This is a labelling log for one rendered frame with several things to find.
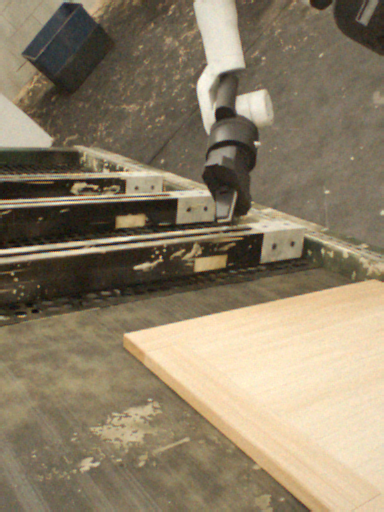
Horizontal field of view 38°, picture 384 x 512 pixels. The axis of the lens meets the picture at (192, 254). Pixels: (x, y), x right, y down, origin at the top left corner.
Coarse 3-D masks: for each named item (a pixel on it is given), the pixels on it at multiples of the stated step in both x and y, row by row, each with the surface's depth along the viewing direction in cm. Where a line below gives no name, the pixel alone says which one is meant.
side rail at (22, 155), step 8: (0, 152) 192; (8, 152) 194; (16, 152) 195; (24, 152) 197; (32, 152) 199; (40, 152) 201; (48, 152) 202; (56, 152) 204; (64, 152) 206; (72, 152) 208; (0, 160) 193; (8, 160) 195; (16, 160) 196; (24, 160) 198; (32, 160) 200; (40, 160) 201; (48, 160) 203; (56, 160) 205; (64, 160) 207; (72, 160) 209
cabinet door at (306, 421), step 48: (336, 288) 102; (144, 336) 76; (192, 336) 77; (240, 336) 80; (288, 336) 81; (336, 336) 83; (192, 384) 65; (240, 384) 67; (288, 384) 68; (336, 384) 69; (240, 432) 58; (288, 432) 58; (336, 432) 60; (288, 480) 52; (336, 480) 52
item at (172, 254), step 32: (256, 224) 119; (288, 224) 122; (0, 256) 86; (32, 256) 86; (64, 256) 89; (96, 256) 92; (128, 256) 96; (160, 256) 100; (192, 256) 105; (256, 256) 115; (288, 256) 121; (0, 288) 84; (32, 288) 87; (64, 288) 90; (96, 288) 94
